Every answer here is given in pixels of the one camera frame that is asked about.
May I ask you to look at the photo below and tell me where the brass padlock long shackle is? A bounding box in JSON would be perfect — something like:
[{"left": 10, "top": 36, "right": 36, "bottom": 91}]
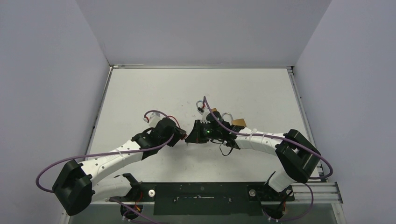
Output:
[{"left": 196, "top": 100, "right": 221, "bottom": 118}]

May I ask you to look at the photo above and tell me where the brass padlock with key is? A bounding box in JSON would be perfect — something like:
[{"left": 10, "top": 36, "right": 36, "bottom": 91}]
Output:
[{"left": 221, "top": 112, "right": 247, "bottom": 127}]

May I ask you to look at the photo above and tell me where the red cable padlock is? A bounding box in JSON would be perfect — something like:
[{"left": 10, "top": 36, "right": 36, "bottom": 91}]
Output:
[{"left": 168, "top": 115, "right": 187, "bottom": 140}]

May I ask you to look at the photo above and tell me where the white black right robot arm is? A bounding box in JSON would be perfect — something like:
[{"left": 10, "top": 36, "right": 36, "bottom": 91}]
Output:
[{"left": 185, "top": 112, "right": 320, "bottom": 200}]

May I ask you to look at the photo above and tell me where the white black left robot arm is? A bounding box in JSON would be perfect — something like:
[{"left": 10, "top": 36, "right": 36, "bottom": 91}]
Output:
[{"left": 52, "top": 118, "right": 187, "bottom": 216}]

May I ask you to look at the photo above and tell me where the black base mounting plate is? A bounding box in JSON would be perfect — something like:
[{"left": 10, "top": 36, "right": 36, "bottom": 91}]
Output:
[{"left": 116, "top": 182, "right": 295, "bottom": 216}]

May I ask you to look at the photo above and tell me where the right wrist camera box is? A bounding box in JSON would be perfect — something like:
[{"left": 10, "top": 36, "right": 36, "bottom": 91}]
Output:
[{"left": 197, "top": 104, "right": 211, "bottom": 124}]

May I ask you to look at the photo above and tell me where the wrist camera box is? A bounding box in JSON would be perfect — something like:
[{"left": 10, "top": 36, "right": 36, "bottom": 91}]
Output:
[
  {"left": 148, "top": 112, "right": 161, "bottom": 127},
  {"left": 197, "top": 104, "right": 211, "bottom": 124}
]

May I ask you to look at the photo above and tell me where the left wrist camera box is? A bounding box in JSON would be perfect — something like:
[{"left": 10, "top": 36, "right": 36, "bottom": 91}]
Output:
[{"left": 148, "top": 112, "right": 161, "bottom": 127}]

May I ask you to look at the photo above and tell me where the aluminium table edge rail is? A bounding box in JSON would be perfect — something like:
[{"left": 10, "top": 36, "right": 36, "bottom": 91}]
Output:
[{"left": 286, "top": 65, "right": 324, "bottom": 183}]

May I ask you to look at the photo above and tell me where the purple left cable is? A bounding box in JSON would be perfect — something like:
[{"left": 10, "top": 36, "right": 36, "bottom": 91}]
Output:
[{"left": 35, "top": 110, "right": 180, "bottom": 224}]

